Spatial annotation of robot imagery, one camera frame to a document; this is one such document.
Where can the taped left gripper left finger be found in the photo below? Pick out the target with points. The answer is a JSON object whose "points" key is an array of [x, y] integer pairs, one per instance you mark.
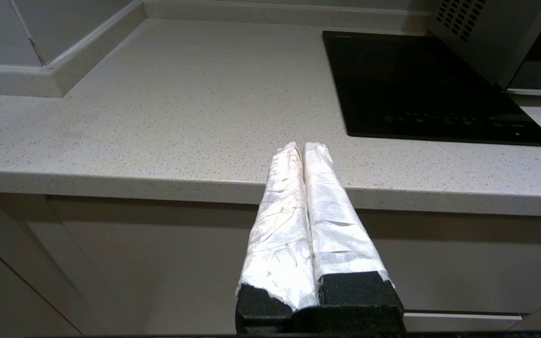
{"points": [[280, 234]]}

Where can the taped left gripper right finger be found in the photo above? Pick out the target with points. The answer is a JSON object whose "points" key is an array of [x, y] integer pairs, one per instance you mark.
{"points": [[336, 234]]}

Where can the silver Panasonic microwave oven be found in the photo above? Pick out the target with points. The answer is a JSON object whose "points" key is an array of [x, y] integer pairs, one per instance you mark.
{"points": [[482, 37]]}

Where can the white cabinet door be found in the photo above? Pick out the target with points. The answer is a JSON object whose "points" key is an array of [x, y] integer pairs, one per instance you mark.
{"points": [[463, 263], [158, 263]]}

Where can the black induction cooktop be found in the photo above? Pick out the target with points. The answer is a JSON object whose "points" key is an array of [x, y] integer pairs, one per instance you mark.
{"points": [[416, 84]]}

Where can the grey corner cabinet panel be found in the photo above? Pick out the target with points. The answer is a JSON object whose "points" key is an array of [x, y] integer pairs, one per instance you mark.
{"points": [[17, 281]]}

